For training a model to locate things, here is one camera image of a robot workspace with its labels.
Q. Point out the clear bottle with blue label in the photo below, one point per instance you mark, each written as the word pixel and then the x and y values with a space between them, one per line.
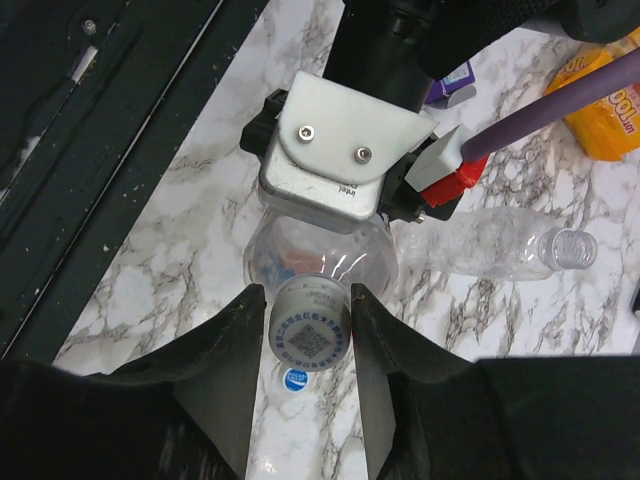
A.
pixel 282 247

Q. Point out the purple toothpaste box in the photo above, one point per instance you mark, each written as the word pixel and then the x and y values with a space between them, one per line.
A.
pixel 453 89

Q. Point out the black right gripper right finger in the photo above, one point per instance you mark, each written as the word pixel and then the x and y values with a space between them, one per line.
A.
pixel 429 414

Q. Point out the clear unlabelled plastic bottle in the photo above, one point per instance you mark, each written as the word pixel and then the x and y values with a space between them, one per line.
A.
pixel 500 243

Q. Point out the white cap with QR code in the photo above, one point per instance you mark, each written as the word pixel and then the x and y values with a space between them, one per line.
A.
pixel 310 323

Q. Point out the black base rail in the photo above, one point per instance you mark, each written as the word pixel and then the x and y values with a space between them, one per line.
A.
pixel 125 199

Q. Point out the orange snack bag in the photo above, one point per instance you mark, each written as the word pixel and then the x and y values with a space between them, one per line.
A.
pixel 607 129

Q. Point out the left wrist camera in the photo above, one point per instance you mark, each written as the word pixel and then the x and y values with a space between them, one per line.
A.
pixel 331 150

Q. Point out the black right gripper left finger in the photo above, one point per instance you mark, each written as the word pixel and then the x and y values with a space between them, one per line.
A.
pixel 184 411

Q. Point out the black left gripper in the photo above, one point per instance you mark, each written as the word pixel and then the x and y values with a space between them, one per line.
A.
pixel 398 200

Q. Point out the white cap with blue top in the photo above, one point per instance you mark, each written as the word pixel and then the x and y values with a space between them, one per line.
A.
pixel 295 380

